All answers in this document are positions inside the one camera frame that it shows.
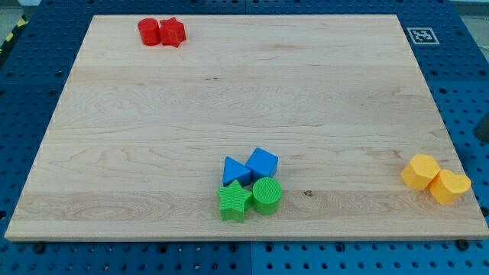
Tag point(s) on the blue cube block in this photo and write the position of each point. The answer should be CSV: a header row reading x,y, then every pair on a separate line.
x,y
262,163

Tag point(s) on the blue triangle block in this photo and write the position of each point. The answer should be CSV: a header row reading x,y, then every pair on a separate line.
x,y
233,170

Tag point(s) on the green cylinder block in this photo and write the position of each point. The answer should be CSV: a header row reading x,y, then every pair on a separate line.
x,y
267,193

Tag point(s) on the green star block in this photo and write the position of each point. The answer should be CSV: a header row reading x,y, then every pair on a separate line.
x,y
234,201

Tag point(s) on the light wooden board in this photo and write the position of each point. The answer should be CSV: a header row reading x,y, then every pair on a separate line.
x,y
136,147

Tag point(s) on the red star block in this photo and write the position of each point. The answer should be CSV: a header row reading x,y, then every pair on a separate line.
x,y
172,32

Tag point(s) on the red cylinder block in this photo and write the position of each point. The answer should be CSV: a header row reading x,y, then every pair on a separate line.
x,y
149,31

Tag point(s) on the yellow hexagon block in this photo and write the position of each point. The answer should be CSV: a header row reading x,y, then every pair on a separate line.
x,y
420,171

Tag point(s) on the white fiducial marker tag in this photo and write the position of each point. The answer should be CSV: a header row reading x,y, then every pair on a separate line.
x,y
422,36

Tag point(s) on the yellow heart block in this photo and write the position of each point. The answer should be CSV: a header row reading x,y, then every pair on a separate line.
x,y
447,186

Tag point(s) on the dark object at right edge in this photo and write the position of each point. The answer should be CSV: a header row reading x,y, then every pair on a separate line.
x,y
481,131

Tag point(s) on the yellow black hazard tape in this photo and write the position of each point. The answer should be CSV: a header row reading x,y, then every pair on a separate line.
x,y
12,38

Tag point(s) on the white object top left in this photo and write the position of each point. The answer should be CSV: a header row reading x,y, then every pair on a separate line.
x,y
29,3

